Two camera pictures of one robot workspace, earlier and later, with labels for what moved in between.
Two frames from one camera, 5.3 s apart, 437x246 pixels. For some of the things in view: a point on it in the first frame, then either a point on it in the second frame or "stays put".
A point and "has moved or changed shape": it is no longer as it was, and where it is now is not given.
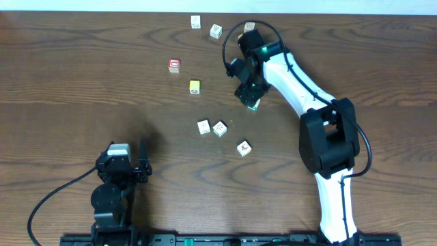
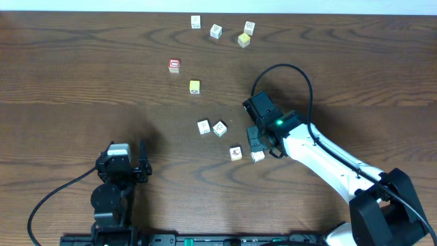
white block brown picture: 244,148 to 235,153
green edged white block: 219,128 stays put
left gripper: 128,171 stays put
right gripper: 248,96 to 255,143
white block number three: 216,31 stays put
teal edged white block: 255,107 has moved or changed shape
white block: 248,26 stays put
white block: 203,127 stays put
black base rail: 231,240 stays put
